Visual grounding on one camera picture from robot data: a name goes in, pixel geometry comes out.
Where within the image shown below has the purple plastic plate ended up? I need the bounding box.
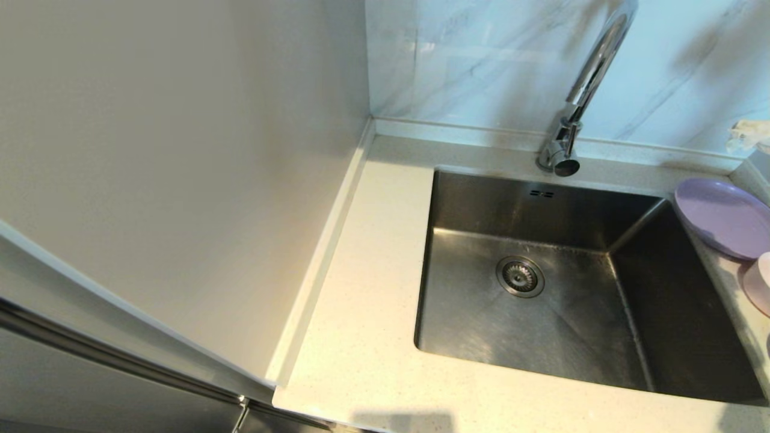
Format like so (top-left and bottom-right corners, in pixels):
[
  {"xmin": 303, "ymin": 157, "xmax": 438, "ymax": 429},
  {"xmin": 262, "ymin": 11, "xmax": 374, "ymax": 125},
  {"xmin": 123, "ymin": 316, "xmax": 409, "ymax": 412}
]
[{"xmin": 674, "ymin": 177, "xmax": 770, "ymax": 260}]

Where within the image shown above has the chrome gooseneck kitchen faucet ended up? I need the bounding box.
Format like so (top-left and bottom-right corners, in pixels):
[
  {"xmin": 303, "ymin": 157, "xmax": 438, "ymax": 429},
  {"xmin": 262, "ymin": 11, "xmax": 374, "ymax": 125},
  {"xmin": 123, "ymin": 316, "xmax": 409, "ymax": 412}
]
[{"xmin": 537, "ymin": 0, "xmax": 639, "ymax": 179}]

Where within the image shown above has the stainless steel sink basin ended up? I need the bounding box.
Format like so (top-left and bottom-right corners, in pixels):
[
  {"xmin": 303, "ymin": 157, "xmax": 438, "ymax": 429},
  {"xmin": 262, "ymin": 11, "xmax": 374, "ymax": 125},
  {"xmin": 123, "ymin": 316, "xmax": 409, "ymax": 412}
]
[{"xmin": 414, "ymin": 168, "xmax": 768, "ymax": 405}]

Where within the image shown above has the pink plastic cup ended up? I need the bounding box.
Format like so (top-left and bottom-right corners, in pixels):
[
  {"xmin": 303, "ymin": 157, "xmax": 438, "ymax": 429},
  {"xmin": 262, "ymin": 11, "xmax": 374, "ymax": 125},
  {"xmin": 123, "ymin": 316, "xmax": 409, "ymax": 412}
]
[{"xmin": 743, "ymin": 251, "xmax": 770, "ymax": 318}]

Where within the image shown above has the round metal drain strainer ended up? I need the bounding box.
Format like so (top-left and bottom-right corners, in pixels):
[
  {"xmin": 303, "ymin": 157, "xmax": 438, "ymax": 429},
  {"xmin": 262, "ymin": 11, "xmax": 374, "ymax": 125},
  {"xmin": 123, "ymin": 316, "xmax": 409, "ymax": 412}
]
[{"xmin": 496, "ymin": 256, "xmax": 546, "ymax": 299}]

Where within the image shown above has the chrome refrigerator door handle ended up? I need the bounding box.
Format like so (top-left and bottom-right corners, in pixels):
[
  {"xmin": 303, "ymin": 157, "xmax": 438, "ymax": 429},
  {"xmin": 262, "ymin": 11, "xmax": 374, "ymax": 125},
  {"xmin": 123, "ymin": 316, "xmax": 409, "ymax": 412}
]
[{"xmin": 0, "ymin": 298, "xmax": 251, "ymax": 433}]

